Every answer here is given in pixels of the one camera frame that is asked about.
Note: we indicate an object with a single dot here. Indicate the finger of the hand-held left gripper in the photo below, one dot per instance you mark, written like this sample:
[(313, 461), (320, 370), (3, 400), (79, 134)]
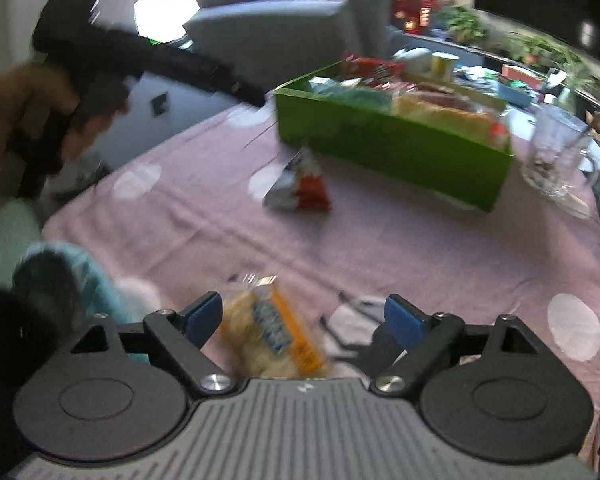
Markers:
[(200, 72)]

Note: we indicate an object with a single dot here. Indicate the clear glass pitcher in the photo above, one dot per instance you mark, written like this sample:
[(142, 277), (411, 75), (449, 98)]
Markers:
[(555, 155)]

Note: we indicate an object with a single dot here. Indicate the red and white snack packet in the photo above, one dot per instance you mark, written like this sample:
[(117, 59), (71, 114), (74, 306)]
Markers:
[(300, 185)]

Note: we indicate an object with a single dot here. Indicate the red box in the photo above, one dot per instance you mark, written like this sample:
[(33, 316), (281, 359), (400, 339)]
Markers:
[(520, 74)]

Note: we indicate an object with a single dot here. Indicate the pink dotted tablecloth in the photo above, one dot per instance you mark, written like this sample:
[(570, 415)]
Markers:
[(430, 260)]

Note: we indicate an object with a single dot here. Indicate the green snack packet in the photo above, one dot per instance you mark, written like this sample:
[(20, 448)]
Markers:
[(355, 94)]

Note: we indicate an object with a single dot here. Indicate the red flower plant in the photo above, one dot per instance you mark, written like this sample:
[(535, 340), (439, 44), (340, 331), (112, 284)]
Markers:
[(412, 10)]

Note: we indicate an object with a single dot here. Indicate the orange bread packet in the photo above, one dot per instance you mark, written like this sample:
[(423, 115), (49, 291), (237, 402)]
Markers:
[(270, 330)]

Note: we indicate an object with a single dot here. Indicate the person's left hand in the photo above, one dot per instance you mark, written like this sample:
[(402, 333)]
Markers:
[(20, 95)]

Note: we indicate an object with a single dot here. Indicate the yellow and red chips bag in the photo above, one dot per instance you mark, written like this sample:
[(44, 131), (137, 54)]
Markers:
[(450, 120)]

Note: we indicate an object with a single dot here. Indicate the red bread packet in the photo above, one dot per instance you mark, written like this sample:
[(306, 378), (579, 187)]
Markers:
[(375, 67)]

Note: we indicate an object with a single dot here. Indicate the yellow canister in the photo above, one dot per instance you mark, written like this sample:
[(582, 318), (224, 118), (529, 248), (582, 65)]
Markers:
[(444, 67)]

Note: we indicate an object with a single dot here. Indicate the brown pastry packet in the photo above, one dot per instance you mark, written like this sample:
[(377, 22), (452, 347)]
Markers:
[(442, 95)]

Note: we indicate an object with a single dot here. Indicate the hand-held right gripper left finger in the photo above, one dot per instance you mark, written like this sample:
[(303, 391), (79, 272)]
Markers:
[(202, 317)]

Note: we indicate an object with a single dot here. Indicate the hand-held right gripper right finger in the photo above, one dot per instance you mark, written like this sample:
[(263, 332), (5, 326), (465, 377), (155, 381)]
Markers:
[(407, 322)]

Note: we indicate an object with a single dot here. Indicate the green cardboard box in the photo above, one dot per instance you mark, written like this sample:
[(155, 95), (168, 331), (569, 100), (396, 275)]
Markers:
[(380, 147)]

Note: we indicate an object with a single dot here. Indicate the row of potted plants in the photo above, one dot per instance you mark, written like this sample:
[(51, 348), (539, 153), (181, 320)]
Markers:
[(535, 50)]

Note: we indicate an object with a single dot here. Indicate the grey sofa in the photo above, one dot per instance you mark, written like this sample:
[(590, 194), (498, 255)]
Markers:
[(290, 15)]

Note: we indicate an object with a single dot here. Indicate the teal fuzzy clothing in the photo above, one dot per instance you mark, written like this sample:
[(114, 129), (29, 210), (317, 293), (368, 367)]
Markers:
[(95, 280)]

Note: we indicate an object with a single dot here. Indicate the blue tray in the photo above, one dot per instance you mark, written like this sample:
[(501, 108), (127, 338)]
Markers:
[(515, 94)]

